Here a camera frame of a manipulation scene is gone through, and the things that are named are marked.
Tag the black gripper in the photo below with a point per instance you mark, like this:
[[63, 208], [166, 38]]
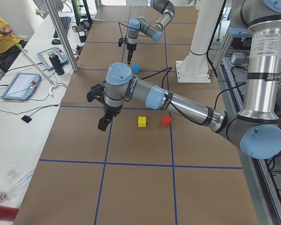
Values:
[[111, 109], [131, 47]]

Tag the blue wooden block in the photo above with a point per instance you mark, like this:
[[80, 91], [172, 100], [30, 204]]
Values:
[[136, 68]]

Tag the red wooden block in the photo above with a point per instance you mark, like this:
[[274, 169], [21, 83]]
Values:
[[166, 120]]

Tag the yellow wooden block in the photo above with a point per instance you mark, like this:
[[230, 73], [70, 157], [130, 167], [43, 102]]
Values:
[[142, 121]]

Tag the reacher grabber stick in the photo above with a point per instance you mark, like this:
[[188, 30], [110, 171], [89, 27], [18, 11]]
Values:
[[53, 85]]

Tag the black keyboard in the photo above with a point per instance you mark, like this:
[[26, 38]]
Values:
[[65, 22]]

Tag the black water bottle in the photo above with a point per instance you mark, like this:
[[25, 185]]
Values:
[[54, 59]]

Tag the black computer mouse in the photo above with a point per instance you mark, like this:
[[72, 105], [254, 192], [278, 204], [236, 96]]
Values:
[[55, 42]]

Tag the small black square pad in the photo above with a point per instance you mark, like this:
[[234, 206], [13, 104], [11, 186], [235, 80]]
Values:
[[26, 118]]

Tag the far teach pendant tablet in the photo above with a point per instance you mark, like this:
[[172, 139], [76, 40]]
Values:
[[46, 55]]

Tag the teach pendant tablet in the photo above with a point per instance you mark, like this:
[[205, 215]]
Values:
[[22, 86], [46, 55]]

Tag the near teach pendant tablet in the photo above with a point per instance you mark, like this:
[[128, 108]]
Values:
[[22, 86]]

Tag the clear plastic bag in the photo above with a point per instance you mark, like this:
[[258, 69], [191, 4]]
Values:
[[12, 175]]

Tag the person in yellow shirt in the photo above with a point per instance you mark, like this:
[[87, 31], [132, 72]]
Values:
[[8, 49]]

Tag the red cylinder object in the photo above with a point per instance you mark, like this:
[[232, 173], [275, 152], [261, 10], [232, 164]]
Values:
[[8, 214]]

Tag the aluminium frame post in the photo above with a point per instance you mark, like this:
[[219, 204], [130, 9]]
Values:
[[61, 33]]

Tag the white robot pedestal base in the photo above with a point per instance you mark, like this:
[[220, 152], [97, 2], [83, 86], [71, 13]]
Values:
[[194, 68]]

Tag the aluminium side frame rail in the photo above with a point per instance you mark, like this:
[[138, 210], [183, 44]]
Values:
[[260, 151]]

